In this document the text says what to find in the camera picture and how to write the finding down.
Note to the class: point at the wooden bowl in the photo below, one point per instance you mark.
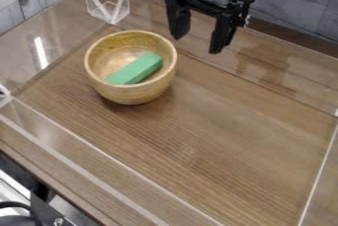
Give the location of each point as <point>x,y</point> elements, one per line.
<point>112,52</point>

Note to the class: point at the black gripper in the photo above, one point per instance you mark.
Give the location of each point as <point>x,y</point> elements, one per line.
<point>179,16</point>

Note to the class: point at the green rectangular block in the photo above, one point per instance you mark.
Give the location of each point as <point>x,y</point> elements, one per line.
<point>136,70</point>

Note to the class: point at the clear acrylic corner bracket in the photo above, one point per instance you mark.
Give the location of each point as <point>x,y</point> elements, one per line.
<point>108,12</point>

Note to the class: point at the black metal table bracket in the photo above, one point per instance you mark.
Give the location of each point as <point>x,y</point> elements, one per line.
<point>42,196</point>

